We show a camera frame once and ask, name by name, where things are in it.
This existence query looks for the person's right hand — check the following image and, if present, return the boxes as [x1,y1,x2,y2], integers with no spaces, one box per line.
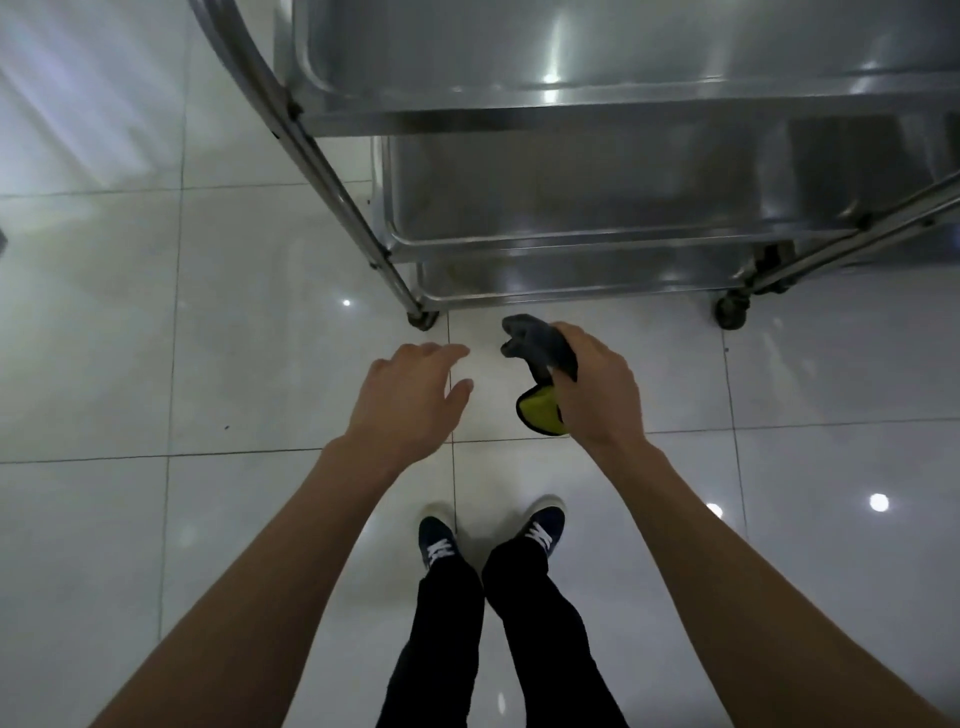
[547,322,648,455]

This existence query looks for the person's left hand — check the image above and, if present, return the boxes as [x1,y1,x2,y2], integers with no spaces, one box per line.
[346,342,475,470]

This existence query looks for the grey and yellow cleaning cloth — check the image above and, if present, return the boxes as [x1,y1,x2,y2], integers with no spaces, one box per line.
[500,313,580,438]

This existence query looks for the person's right forearm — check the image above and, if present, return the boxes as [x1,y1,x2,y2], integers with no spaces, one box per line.
[588,438,954,728]

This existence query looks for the person's left forearm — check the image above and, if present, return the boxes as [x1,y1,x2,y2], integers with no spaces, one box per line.
[89,438,410,728]

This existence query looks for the dark blue sneaker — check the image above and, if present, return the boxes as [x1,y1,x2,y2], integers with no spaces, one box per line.
[417,515,460,571]
[517,506,568,560]

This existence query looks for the black trousers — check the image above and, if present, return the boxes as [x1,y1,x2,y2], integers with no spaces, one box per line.
[374,536,628,728]

